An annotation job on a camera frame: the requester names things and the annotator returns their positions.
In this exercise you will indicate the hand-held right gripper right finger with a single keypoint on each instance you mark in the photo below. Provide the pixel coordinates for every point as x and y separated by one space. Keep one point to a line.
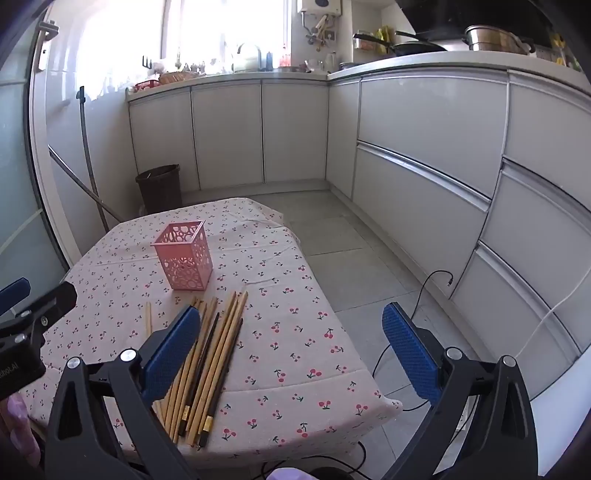
411 350

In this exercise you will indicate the pile of wooden chopsticks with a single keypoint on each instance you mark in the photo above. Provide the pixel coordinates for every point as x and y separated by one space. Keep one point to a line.
227 330

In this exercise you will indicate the white kitchen countertop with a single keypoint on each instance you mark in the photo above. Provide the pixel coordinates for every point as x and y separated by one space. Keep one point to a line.
461 59

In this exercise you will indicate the white jug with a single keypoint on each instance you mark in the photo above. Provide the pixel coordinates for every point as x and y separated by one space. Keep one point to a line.
331 61

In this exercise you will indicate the purple cloth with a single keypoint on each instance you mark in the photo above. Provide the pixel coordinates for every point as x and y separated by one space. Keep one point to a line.
288 474

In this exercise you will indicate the woven basket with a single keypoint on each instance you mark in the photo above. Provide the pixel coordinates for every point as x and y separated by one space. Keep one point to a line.
178 77

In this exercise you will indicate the dark brown trash bin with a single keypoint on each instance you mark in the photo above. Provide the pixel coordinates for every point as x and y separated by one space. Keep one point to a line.
159 191

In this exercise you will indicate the yellow packets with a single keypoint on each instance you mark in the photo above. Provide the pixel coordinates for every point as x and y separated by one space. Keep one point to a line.
385 34

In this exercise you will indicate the white water heater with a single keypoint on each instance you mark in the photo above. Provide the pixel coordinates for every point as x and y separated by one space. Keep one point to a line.
318 4

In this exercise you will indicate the mop pole with dark cap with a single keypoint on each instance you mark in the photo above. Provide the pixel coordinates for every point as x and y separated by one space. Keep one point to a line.
87 152

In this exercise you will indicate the white kitchen cabinet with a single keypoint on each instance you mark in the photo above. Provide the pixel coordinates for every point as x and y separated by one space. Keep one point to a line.
415 120

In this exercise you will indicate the black wok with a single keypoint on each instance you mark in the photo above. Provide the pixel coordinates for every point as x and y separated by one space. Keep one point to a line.
415 47

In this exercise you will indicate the black chopstick gold band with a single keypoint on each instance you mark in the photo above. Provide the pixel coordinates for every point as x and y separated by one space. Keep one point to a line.
203 364
222 383

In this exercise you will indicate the cherry print tablecloth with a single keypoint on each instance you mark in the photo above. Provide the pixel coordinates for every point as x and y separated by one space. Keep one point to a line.
286 350

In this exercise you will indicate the frosted glass sliding door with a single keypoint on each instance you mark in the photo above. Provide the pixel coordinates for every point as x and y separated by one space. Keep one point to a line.
18 184

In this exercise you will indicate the red bottle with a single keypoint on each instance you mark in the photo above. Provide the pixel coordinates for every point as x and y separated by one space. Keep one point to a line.
285 57

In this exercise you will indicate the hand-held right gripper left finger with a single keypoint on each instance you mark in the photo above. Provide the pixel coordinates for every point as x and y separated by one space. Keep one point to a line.
171 350

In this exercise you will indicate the small steel pot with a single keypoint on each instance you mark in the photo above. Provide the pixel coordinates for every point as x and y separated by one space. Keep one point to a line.
362 45

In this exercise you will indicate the plain grey mop pole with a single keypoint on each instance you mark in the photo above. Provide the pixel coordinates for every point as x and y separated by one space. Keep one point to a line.
83 182

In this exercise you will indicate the bright window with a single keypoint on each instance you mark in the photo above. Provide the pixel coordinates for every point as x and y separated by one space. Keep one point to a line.
207 27

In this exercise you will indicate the black range hood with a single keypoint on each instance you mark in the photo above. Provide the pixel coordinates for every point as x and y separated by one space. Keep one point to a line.
461 14

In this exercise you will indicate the large steel pot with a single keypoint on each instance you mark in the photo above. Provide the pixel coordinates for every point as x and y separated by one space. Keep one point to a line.
494 41

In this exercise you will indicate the pink perforated utensil holder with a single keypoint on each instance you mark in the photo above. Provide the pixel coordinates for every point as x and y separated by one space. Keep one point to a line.
184 263

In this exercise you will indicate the red plastic basket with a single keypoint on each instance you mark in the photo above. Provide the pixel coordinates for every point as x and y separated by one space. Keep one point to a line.
147 85

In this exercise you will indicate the person's left hand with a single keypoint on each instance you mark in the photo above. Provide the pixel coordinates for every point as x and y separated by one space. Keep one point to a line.
18 438

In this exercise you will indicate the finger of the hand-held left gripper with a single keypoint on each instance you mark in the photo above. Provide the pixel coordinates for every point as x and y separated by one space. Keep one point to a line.
51 302
14 291

